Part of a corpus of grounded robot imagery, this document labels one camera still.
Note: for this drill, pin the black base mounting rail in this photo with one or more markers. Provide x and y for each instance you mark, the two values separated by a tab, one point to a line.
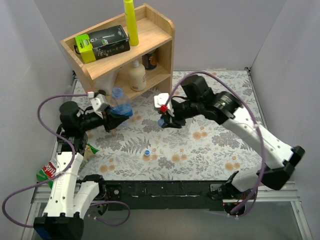
169	194

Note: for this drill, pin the white jug black cap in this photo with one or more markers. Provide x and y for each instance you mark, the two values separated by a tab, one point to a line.
106	82

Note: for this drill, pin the blue label water bottle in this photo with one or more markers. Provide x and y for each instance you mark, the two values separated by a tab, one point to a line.
120	104

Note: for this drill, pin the clear plastic cup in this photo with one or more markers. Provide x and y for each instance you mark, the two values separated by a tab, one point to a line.
188	123

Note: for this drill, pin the black green product box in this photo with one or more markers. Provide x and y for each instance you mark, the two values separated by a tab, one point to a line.
100	44

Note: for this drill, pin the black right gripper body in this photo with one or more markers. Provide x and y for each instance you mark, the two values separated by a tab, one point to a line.
179	116

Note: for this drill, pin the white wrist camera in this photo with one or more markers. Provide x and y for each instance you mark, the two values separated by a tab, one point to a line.
98	102
163	104

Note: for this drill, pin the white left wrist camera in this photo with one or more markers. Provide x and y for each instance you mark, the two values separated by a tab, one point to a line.
98	102

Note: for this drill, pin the wooden shelf unit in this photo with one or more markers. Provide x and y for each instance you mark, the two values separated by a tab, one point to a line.
156	33

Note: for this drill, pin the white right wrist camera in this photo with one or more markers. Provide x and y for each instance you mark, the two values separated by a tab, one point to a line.
163	104

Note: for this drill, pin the yellow tall bottle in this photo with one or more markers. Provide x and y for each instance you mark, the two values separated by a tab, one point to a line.
131	23

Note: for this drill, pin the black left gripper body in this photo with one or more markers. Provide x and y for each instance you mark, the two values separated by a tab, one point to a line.
107	120

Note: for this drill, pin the floral patterned table mat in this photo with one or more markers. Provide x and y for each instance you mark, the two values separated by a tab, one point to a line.
207	152

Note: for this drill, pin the small blue bottle cap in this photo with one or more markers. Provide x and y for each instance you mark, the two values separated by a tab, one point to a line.
160	122

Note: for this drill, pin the dark jar on shelf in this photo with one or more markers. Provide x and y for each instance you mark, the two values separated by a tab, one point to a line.
149	60

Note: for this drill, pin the blue white bottle cap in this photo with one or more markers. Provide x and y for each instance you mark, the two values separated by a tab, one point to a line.
147	153

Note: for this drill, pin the chips snack bag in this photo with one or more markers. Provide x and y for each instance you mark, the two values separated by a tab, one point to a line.
46	171

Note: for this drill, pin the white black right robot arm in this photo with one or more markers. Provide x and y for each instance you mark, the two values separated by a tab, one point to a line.
280	159

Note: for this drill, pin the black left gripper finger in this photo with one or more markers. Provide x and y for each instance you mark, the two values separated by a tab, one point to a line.
110	110
117	123

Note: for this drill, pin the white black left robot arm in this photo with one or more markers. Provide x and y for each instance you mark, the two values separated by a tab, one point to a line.
70	198

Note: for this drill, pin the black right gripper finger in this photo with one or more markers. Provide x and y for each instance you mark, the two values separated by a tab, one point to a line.
176	124
166	121

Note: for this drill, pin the cream lotion pump bottle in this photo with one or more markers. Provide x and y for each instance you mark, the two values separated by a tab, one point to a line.
137	76

